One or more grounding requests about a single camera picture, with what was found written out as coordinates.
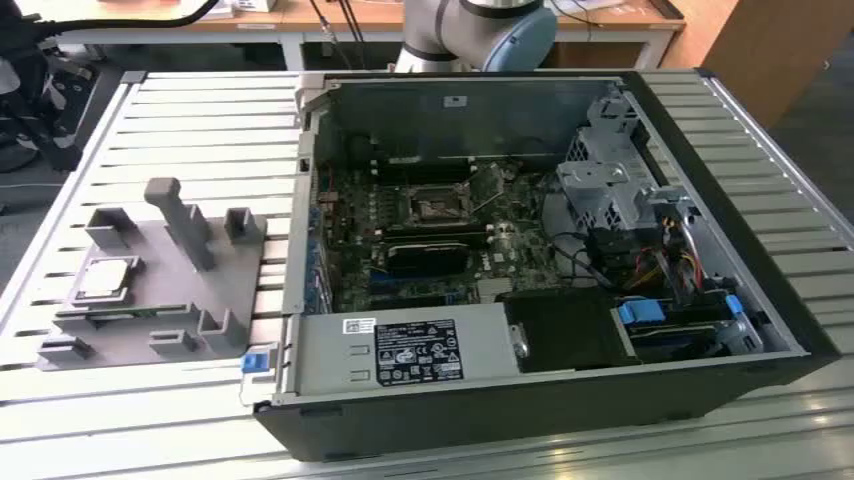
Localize silver square CPU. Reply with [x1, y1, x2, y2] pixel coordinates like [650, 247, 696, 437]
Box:
[73, 259, 135, 302]

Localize black RAM slot bank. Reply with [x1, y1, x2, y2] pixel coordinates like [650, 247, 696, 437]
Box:
[371, 158, 469, 184]
[380, 225, 485, 245]

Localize CPU socket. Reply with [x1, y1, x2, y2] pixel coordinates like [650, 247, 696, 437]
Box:
[405, 184, 479, 226]

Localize black office chair base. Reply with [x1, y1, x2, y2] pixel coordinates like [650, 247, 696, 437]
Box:
[0, 99, 42, 175]

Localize white box on desk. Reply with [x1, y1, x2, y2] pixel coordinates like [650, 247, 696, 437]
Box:
[219, 0, 279, 14]

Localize grey parts rack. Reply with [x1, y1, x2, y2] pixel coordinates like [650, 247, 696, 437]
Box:
[36, 176, 269, 374]

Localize green RAM stick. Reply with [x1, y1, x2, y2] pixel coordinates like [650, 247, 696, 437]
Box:
[89, 307, 165, 322]

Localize black graphics card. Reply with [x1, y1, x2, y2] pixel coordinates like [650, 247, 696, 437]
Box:
[384, 241, 476, 279]

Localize metal socket cover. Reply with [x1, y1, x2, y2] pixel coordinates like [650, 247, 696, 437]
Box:
[465, 162, 512, 211]

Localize thin metal locking lever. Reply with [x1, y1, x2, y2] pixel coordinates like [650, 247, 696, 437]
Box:
[471, 189, 505, 215]

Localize grey power supply with label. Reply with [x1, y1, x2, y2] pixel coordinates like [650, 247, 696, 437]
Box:
[284, 301, 523, 395]

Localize green motherboard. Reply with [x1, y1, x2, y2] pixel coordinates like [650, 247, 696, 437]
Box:
[308, 158, 570, 315]

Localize silver chipset heatsink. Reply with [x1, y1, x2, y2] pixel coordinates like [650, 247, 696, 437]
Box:
[475, 278, 513, 304]

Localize silver metal drive cage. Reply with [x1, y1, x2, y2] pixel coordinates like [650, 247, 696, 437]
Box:
[555, 95, 670, 237]

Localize black plastic shroud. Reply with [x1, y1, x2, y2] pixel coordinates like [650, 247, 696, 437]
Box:
[500, 288, 640, 375]

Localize black open PC case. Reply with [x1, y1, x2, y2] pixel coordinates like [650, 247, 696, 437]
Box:
[251, 68, 842, 464]

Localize blue disk carrier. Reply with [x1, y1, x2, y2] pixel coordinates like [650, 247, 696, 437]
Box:
[615, 296, 668, 330]

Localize wooden cabinet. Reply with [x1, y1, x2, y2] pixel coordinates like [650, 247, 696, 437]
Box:
[658, 0, 854, 132]

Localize wooden desk white frame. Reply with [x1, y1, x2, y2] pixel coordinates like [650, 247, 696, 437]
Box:
[38, 0, 688, 72]

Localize black hanging cables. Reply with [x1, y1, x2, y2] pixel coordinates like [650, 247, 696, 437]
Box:
[304, 0, 368, 72]

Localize black cable loop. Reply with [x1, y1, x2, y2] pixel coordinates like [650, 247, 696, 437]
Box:
[540, 230, 606, 284]

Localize coloured power wire bundle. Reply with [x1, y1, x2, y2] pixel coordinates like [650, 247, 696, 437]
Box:
[624, 213, 703, 297]

